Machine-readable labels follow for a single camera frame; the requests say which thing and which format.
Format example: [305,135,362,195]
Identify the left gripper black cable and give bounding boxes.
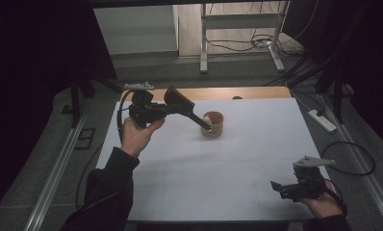
[75,90,134,210]

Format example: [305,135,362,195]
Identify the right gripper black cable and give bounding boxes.
[323,178,348,215]

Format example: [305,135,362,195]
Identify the person's left hand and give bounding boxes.
[119,115,166,159]

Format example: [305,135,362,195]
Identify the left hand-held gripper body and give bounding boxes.
[124,82,168,129]

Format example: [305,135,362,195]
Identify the white table mat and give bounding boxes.
[95,97,324,223]

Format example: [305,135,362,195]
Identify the white metal stand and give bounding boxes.
[199,0,291,74]

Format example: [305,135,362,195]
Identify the black tripod stand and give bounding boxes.
[287,57,356,125]
[67,71,125,129]

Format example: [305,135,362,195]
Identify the white power strip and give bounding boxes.
[307,109,338,134]

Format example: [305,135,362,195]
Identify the aluminium rail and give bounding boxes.
[23,114,89,231]
[319,94,383,231]

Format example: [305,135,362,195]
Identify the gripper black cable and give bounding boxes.
[75,90,134,210]
[323,178,348,215]

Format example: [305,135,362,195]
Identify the tangle of floor cables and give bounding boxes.
[205,0,319,60]

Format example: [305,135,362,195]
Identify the wooden cup with duck figure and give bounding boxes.
[200,111,225,139]

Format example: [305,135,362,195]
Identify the pale grey panel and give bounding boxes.
[93,4,180,56]

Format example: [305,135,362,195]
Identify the person's right hand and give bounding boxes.
[298,191,345,219]

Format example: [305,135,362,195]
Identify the black comb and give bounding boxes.
[163,85,213,132]

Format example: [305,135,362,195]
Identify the black looped cable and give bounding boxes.
[319,141,377,177]

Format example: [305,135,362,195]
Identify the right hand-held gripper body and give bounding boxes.
[281,155,336,203]

